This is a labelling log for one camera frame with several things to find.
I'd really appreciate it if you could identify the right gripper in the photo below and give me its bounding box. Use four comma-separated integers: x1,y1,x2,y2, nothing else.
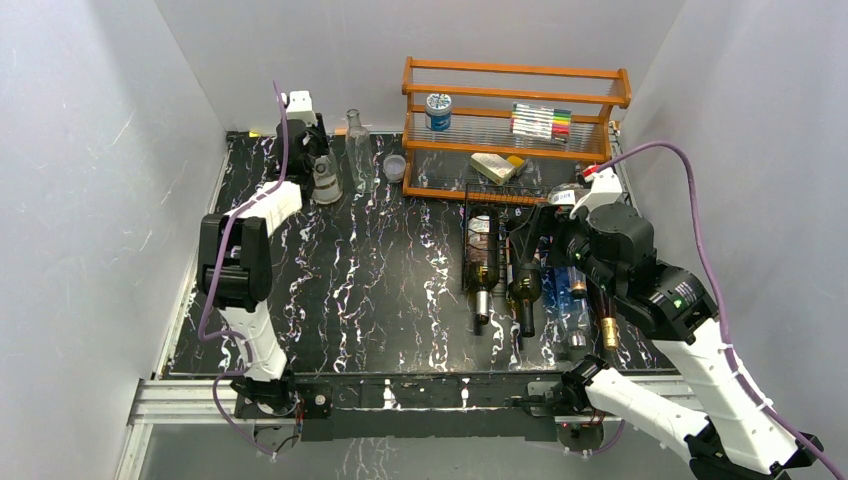
507,201,622,299

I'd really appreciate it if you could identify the round clear liquor bottle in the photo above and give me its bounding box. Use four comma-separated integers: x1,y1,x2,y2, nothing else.
312,152,343,205

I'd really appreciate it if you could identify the tall clear glass bottle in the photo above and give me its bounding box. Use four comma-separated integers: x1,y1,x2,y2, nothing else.
345,109,376,193

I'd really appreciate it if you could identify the square clear whisky bottle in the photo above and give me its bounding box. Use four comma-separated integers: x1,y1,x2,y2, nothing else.
547,183,590,207

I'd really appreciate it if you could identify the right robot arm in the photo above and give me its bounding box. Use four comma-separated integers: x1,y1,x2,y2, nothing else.
512,202,822,479

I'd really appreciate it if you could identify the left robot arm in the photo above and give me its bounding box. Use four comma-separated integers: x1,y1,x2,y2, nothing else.
197,114,330,416

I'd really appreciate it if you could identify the blue glass bottle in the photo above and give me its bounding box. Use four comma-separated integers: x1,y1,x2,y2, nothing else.
547,266,591,352

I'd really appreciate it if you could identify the dark green wine bottle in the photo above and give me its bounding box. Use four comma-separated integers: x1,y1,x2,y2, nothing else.
507,231,542,338

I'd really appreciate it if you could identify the green wine bottle silver capsule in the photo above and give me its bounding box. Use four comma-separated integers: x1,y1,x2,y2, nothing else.
463,206,500,333

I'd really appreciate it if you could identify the small clear plastic cup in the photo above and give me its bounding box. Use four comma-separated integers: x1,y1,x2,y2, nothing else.
383,154,407,183

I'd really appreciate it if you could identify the cream cardboard box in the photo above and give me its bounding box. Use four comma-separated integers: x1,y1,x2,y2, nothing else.
470,153,516,186

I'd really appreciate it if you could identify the pack of coloured markers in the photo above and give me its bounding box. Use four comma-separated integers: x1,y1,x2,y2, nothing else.
510,102,572,144

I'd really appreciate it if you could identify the orange wooden shelf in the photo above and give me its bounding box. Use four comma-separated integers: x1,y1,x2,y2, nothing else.
401,56,632,200

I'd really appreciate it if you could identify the blue lidded jar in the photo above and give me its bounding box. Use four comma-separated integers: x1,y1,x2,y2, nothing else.
425,93,453,132

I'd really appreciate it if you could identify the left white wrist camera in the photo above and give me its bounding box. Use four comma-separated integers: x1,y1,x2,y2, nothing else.
280,90,318,127

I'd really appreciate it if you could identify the black wire wine rack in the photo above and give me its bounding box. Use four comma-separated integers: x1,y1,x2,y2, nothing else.
461,182,551,295

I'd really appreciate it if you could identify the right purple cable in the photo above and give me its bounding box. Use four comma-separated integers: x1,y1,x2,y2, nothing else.
596,140,848,480

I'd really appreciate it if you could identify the purple cable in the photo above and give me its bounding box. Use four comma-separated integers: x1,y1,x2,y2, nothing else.
197,80,293,458
596,140,848,480

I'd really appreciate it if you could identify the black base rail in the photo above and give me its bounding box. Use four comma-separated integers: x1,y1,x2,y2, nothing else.
132,370,684,444

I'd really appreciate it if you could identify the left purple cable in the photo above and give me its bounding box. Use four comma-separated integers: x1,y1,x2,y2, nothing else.
197,80,293,458

